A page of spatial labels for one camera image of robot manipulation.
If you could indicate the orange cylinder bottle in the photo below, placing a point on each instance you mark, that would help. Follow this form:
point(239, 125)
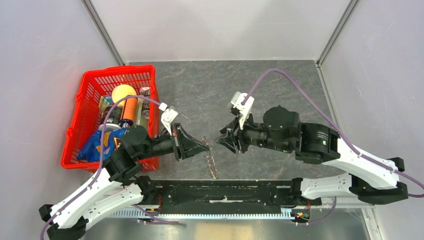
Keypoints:
point(128, 115)

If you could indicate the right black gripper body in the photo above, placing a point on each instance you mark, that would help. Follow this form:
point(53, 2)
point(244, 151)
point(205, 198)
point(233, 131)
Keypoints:
point(249, 135)

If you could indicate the colourful small box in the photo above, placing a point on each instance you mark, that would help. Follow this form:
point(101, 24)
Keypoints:
point(105, 101)

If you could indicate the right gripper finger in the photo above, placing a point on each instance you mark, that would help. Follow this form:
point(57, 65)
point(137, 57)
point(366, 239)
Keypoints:
point(229, 142)
point(230, 130)

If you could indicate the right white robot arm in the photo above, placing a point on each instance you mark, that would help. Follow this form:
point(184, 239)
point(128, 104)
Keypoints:
point(313, 143)

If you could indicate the red plastic basket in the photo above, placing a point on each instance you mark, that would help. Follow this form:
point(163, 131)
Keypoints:
point(87, 114)

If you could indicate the yellow ball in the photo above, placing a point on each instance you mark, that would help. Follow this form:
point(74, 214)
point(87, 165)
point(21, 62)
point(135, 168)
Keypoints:
point(121, 91)

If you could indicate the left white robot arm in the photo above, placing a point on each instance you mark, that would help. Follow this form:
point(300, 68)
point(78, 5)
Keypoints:
point(114, 185)

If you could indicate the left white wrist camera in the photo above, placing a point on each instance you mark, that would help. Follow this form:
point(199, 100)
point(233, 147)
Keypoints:
point(168, 115)

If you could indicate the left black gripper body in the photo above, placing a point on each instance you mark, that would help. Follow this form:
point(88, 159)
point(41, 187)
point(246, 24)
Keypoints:
point(177, 145)

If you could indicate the blue Doritos chip bag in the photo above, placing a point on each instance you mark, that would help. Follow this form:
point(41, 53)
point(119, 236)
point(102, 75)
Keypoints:
point(91, 150)

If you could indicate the black can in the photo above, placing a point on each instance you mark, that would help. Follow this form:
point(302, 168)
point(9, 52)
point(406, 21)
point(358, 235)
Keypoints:
point(113, 121)

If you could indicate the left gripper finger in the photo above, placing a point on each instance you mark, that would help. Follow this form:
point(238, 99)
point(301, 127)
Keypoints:
point(186, 153)
point(193, 142)

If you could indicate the clear green bottle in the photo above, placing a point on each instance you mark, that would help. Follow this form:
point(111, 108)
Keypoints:
point(143, 108)

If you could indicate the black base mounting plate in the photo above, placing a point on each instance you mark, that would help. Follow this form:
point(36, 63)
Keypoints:
point(221, 196)

